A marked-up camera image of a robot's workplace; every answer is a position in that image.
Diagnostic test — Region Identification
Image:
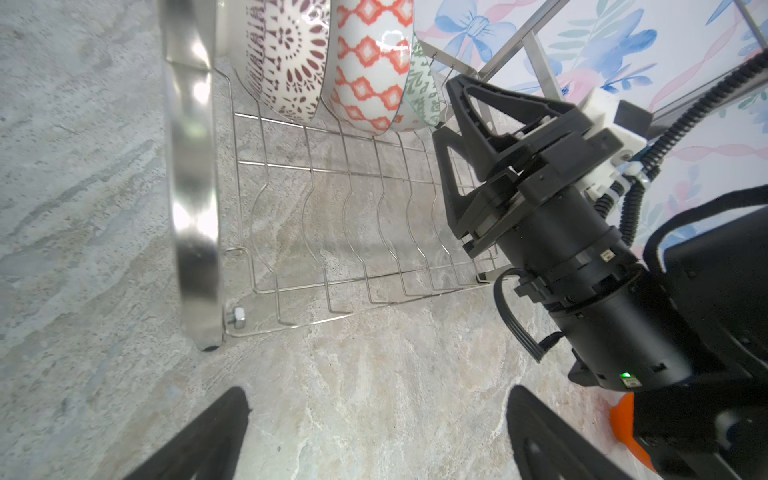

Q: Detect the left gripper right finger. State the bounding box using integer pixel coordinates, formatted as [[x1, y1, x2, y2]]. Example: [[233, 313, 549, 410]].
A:
[[506, 385, 629, 479]]

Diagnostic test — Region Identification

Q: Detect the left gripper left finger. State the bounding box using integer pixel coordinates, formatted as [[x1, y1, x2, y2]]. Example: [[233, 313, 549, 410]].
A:
[[127, 387, 251, 479]]

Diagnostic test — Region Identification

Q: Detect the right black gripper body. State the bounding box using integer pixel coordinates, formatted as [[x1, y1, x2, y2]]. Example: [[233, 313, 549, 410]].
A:
[[458, 130, 639, 300]]

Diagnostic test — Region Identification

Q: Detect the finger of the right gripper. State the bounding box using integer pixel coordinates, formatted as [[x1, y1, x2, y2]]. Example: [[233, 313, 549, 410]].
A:
[[431, 125, 511, 241], [446, 75, 593, 180]]

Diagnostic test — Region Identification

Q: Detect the pale green patterned bowl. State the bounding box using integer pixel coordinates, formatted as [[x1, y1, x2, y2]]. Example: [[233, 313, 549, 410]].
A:
[[390, 36, 441, 132]]

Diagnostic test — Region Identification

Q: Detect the dark blue patterned bowl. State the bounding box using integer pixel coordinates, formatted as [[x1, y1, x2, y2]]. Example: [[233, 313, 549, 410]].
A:
[[322, 0, 415, 136]]

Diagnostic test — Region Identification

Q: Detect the white maroon patterned bowl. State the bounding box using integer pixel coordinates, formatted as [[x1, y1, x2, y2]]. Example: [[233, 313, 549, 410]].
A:
[[219, 0, 331, 124]]

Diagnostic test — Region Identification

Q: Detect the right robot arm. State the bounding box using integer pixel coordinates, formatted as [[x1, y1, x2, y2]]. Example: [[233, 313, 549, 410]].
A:
[[433, 72, 767, 479]]

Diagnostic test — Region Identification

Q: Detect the plain orange bowl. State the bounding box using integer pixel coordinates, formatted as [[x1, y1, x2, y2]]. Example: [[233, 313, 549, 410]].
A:
[[609, 393, 656, 472]]

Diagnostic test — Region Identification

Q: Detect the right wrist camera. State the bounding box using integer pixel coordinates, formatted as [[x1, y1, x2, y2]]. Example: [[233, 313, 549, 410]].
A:
[[576, 88, 653, 202]]

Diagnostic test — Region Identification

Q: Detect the chrome wire dish rack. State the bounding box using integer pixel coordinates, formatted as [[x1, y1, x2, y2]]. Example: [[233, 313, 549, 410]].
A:
[[158, 1, 507, 351]]

